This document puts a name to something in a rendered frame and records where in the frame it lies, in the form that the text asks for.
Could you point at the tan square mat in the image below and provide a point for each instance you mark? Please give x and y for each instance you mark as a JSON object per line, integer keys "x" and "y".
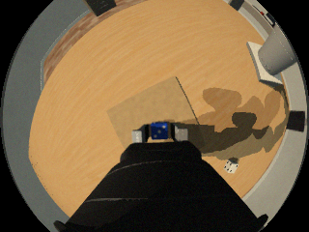
{"x": 163, "y": 102}

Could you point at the white die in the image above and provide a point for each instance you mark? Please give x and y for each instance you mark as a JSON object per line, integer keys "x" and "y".
{"x": 231, "y": 166}

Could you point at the blue die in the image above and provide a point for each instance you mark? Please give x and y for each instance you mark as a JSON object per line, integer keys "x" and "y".
{"x": 159, "y": 130}

